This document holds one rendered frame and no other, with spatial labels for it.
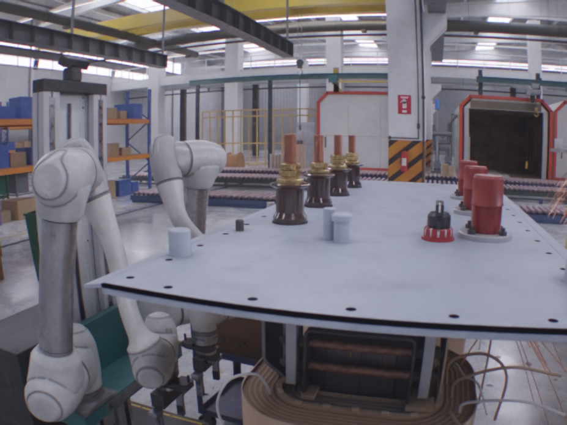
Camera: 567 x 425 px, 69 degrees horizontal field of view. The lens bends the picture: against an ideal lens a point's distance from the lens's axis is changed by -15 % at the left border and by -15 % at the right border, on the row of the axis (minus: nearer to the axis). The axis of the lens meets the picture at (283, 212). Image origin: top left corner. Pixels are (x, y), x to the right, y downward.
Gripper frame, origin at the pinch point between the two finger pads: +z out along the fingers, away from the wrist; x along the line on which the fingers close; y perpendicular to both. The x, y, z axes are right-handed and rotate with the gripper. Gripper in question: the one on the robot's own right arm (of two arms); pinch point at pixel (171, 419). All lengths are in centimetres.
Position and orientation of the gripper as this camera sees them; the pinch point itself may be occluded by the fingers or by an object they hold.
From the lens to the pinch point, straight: 160.0
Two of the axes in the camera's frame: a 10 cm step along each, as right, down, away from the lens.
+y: -9.5, -0.5, 3.1
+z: 0.0, 9.9, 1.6
